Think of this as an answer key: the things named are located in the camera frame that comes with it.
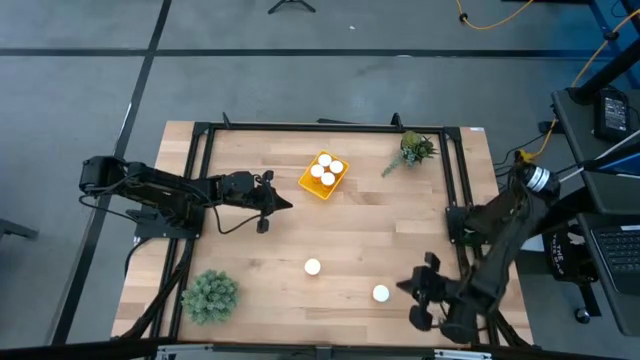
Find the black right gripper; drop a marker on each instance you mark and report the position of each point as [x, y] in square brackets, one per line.
[437, 290]

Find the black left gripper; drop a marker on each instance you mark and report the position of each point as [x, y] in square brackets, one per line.
[245, 190]

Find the orange pill bottle white cap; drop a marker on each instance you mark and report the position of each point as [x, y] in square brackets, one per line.
[312, 266]
[317, 171]
[336, 166]
[328, 178]
[380, 293]
[325, 160]

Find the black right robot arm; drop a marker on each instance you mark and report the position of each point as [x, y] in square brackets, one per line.
[500, 240]

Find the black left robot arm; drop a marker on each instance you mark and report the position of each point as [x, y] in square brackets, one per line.
[160, 187]

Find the yellow plastic basket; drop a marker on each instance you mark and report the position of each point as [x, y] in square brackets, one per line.
[305, 182]

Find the black left gripper knob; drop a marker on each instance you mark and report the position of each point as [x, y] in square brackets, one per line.
[262, 225]

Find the black gripper knob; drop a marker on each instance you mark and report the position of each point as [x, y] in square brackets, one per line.
[262, 225]
[420, 317]

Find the black right gripper knob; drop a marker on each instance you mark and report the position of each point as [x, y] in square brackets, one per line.
[420, 317]

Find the round bushy green plant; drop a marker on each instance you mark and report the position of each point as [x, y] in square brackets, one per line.
[210, 297]

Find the potted succulent with trailing strand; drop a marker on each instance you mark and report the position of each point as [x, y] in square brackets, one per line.
[414, 147]

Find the black bag with white print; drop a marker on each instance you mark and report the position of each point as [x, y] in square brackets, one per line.
[557, 255]

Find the black chair leg with caster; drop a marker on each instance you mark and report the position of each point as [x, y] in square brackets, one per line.
[581, 315]

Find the open laptop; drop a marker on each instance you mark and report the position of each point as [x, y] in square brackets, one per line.
[620, 255]

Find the dark grey side desk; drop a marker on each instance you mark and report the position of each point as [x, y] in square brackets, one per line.
[570, 125]

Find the black aluminium crossbeam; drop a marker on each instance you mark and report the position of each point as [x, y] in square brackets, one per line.
[75, 350]

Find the grey stand leg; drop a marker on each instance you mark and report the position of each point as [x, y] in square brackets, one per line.
[15, 229]

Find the black power adapter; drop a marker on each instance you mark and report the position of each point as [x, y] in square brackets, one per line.
[614, 112]

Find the black aluminium table frame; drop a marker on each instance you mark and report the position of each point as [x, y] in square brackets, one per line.
[300, 127]

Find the black diagonal post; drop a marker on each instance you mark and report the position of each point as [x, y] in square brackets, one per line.
[607, 72]

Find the blue metal frame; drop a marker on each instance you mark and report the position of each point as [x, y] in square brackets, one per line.
[597, 10]

